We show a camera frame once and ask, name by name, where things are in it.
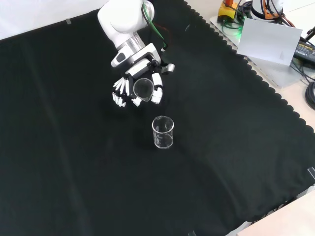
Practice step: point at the yellow stop button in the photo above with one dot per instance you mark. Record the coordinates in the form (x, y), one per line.
(227, 11)

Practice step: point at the large clear glass beaker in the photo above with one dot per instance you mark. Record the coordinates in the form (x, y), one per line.
(163, 134)

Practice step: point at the clear cloth clip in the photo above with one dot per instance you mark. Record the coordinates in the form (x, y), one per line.
(68, 22)
(191, 233)
(311, 172)

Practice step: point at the pale board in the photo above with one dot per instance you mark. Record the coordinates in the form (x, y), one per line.
(268, 41)

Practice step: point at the small clear glass beaker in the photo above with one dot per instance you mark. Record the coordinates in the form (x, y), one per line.
(143, 89)

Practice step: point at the black power adapter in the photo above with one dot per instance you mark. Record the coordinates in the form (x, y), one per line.
(305, 50)

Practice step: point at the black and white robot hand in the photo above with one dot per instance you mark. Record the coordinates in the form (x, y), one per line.
(145, 71)

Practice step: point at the grey base plate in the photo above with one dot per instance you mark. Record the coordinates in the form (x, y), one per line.
(275, 73)

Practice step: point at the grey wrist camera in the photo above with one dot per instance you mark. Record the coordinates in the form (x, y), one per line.
(168, 68)

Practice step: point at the black bench cloth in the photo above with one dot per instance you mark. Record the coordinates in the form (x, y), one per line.
(73, 135)

